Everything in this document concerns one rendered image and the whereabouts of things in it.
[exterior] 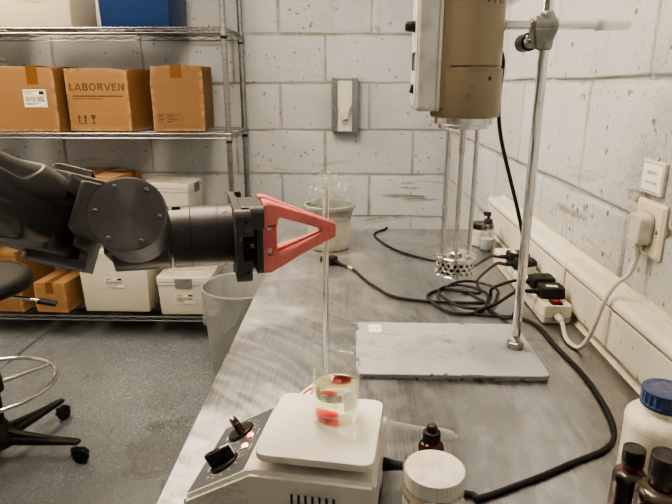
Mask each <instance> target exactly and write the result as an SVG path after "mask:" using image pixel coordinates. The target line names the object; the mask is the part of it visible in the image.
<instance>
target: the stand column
mask: <svg viewBox="0 0 672 504"><path fill-rule="evenodd" d="M553 9H554V0H543V9H542V11H553ZM548 58H549V50H539V51H538V62H537V72H536V82H535V93H534V103H533V114H532V124H531V135H530V145H529V155H528V166H527V176H526V187H525V197H524V207H523V218H522V228H521V239H520V249H519V260H518V270H517V280H516V291H515V301H514V312H513V322H512V333H511V338H510V339H507V344H506V347H507V348H508V349H510V350H515V351H520V350H522V349H523V346H524V343H523V341H522V340H521V339H520V336H521V326H522V316H523V306H524V296H525V286H526V276H527V266H528V257H529V247H530V237H531V227H532V217H533V207H534V197H535V187H536V177H537V167H538V157H539V148H540V138H541V128H542V118H543V108H544V98H545V88H546V78H547V68H548Z"/></svg>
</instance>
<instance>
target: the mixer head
mask: <svg viewBox="0 0 672 504"><path fill-rule="evenodd" d="M506 3H507V0H414V7H413V21H408V22H406V23H405V31H407V32H413V35H412V63H411V86H410V90H409V93H410V104H411V108H412V109H413V110H416V111H430V116H431V117H434V124H438V128H440V129H451V130H484V129H489V125H493V124H494V119H495V118H497V117H499V115H500V103H501V90H502V78H503V68H500V67H501V66H502V54H503V42H504V29H505V16H506Z"/></svg>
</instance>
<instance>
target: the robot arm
mask: <svg viewBox="0 0 672 504"><path fill-rule="evenodd" d="M227 198H228V204H210V205H185V206H171V210H169V209H168V206H167V205H166V202H165V199H164V198H163V196H162V194H161V193H160V192H159V190H158V189H157V188H156V187H155V186H153V185H152V184H150V183H149V182H147V181H145V180H142V179H139V178H135V177H120V178H115V179H112V180H110V181H105V180H101V179H97V178H96V176H95V175H94V173H93V172H92V171H91V170H87V169H83V168H79V167H75V166H70V165H66V164H61V163H54V164H53V165H52V167H51V168H50V167H48V166H46V165H45V164H42V163H37V162H32V161H27V160H22V159H19V158H16V157H14V156H11V155H9V154H7V153H5V152H3V151H1V150H0V244H2V245H5V246H8V247H10V248H13V249H16V250H19V251H22V256H21V257H22V258H24V259H27V260H30V261H32V262H34V263H35V262H38V263H42V264H46V265H51V266H55V267H60V268H65V269H70V270H74V271H79V272H82V273H89V274H93V271H94V268H95V264H96V261H97V257H98V254H99V250H100V247H101V244H102V245H103V246H104V254H105V255H106V256H107V257H108V258H109V259H110V260H111V261H112V262H113V264H114V268H115V270H116V272H123V271H138V270H154V269H169V268H172V257H173V258H174V266H175V268H185V267H200V266H216V265H231V264H233V266H234V270H235V274H236V278H237V282H250V281H253V268H256V271H257V274H260V273H271V272H273V271H275V270H276V269H278V268H280V267H281V266H283V265H285V264H286V263H288V262H290V261H292V260H293V259H295V258H297V257H298V256H300V255H302V254H303V253H305V252H307V251H309V250H311V249H313V248H315V247H317V246H319V245H320V244H322V243H324V242H326V241H328V240H330V239H332V238H334V237H335V236H336V223H335V222H334V221H333V220H330V219H329V220H327V219H324V218H323V217H322V216H319V215H316V214H314V213H311V212H308V211H305V210H303V209H300V208H298V207H295V206H293V205H290V204H287V203H285V202H282V201H280V200H277V199H275V198H272V197H270V196H267V195H265V194H261V193H260V194H250V197H241V191H232V192H227ZM279 218H284V219H288V220H292V221H295V222H299V223H303V224H306V225H310V226H313V227H316V228H318V230H317V231H314V232H311V233H309V234H306V235H304V236H301V237H298V238H295V239H291V240H288V241H285V242H282V243H279V244H277V224H278V219H279Z"/></svg>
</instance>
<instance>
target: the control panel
mask: <svg viewBox="0 0 672 504"><path fill-rule="evenodd" d="M273 409H274V408H272V409H269V410H267V411H265V412H262V413H260V414H258V415H256V416H253V417H251V418H249V419H247V420H244V421H242V422H240V423H241V424H243V423H245V422H252V423H253V425H254V426H253V428H252V430H251V431H250V432H253V434H252V435H251V436H250V437H247V435H248V434H247V435H246V436H244V437H243V438H241V439H239V440H237V441H235V442H230V440H229V435H230V433H231V432H232V431H233V430H234V428H233V426H231V427H228V428H226V429H225V431H224V433H223V434H222V436H221V438H220V439H219V441H218V443H217V444H216V446H215V448H214V449H216V448H218V447H221V446H223V445H225V444H227V443H229V444H230V445H231V447H232V448H233V450H234V451H236V452H237V454H238V456H237V458H236V460H235V461H234V462H233V463H232V464H231V465H230V466H229V467H228V468H226V469H225V470H223V471H222V472H220V473H217V474H213V473H212V472H211V470H210V469H211V467H210V466H209V464H208V463H207V461H206V462H205V464H204V466H203V467H202V469H201V471H200V472H199V474H198V475H197V477H196V479H195V480H194V482H193V484H192V485H191V487H190V489H189V490H188V492H187V493H189V492H191V491H194V490H196V489H199V488H201V487H204V486H206V485H209V484H211V483H213V482H216V481H218V480H221V479H223V478H226V477H228V476H231V475H233V474H235V473H238V472H240V471H242V470H243V469H244V468H245V466H246V464H247V462H248V460H249V458H250V456H251V453H252V451H253V449H254V447H255V445H256V443H257V441H258V439H259V437H260V435H261V433H262V431H263V429H264V427H265V425H266V423H267V421H268V419H269V417H270V415H271V413H272V411H273ZM250 432H249V433H250ZM244 443H248V444H247V445H246V446H245V447H244V448H241V446H242V444H244ZM214 449H213V450H214Z"/></svg>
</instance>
